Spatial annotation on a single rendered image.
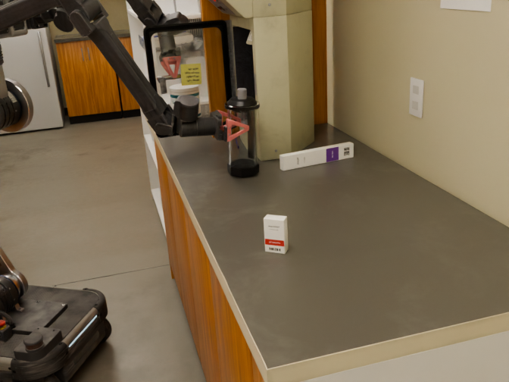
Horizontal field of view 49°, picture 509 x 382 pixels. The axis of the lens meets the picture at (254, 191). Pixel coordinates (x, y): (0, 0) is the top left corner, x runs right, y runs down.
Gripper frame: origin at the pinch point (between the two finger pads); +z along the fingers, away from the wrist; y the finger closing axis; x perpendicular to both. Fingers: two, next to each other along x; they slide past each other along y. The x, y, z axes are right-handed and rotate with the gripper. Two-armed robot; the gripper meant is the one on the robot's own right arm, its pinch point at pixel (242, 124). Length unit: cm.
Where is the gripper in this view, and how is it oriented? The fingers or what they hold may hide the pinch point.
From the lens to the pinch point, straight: 177.0
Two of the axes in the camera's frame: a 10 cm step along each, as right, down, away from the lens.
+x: -0.2, 9.3, 3.7
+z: 9.6, -0.9, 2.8
